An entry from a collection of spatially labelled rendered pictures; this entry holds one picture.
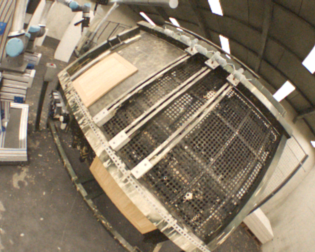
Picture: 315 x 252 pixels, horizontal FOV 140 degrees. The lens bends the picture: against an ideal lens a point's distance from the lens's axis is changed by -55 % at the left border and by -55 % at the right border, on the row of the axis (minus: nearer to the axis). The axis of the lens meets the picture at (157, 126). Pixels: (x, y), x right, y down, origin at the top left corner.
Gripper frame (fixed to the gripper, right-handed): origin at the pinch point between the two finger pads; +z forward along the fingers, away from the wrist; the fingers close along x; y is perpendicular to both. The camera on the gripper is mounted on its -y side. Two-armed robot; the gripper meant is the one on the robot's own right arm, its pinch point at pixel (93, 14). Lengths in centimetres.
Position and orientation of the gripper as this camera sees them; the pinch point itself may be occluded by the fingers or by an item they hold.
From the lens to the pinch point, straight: 104.0
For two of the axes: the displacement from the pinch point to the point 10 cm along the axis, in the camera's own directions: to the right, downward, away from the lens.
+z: -4.4, 4.6, 7.7
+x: -2.9, -8.9, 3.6
